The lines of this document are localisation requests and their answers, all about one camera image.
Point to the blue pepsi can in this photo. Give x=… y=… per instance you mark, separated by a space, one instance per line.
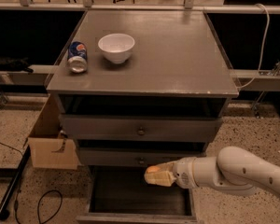
x=77 y=57

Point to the cardboard box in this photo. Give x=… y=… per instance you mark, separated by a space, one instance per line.
x=50 y=147

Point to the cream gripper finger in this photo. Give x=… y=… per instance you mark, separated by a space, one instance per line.
x=167 y=166
x=162 y=178

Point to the grey open bottom drawer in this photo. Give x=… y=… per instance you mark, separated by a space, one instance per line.
x=120 y=195

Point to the grey top drawer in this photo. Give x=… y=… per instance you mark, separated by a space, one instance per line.
x=160 y=129

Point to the black bar on floor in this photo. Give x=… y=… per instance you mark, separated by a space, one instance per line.
x=14 y=175

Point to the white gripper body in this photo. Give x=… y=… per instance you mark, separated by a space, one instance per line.
x=182 y=173

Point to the black object on ledge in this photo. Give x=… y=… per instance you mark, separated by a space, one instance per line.
x=15 y=65

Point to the white ceramic bowl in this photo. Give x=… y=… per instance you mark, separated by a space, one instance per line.
x=117 y=48

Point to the orange fruit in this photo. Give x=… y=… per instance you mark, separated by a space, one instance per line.
x=152 y=169

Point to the brass top drawer knob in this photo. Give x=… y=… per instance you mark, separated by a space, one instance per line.
x=141 y=131

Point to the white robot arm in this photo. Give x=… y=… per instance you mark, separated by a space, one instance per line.
x=233 y=171

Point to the grey wooden drawer cabinet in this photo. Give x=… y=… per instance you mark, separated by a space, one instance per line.
x=176 y=70

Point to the grey middle drawer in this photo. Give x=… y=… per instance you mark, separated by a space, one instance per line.
x=129 y=157

